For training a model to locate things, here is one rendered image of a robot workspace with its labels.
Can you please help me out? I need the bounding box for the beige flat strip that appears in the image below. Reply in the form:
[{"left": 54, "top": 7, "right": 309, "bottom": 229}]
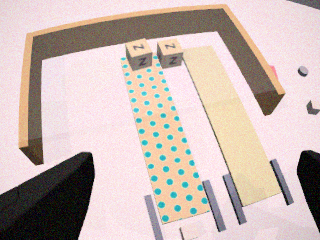
[{"left": 204, "top": 103, "right": 281, "bottom": 207}]

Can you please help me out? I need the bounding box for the tan u-shaped wall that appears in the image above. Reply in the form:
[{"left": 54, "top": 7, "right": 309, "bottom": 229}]
[{"left": 13, "top": 0, "right": 289, "bottom": 165}]

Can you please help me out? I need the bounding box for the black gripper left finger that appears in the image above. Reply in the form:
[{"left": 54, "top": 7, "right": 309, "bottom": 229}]
[{"left": 0, "top": 152, "right": 96, "bottom": 240}]

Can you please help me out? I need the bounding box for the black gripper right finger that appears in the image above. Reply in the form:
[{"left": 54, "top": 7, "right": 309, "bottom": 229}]
[{"left": 296, "top": 149, "right": 320, "bottom": 233}]

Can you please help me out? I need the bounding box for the beige strip with teal polka dots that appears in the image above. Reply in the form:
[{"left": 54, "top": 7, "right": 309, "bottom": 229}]
[{"left": 136, "top": 115, "right": 211, "bottom": 225}]

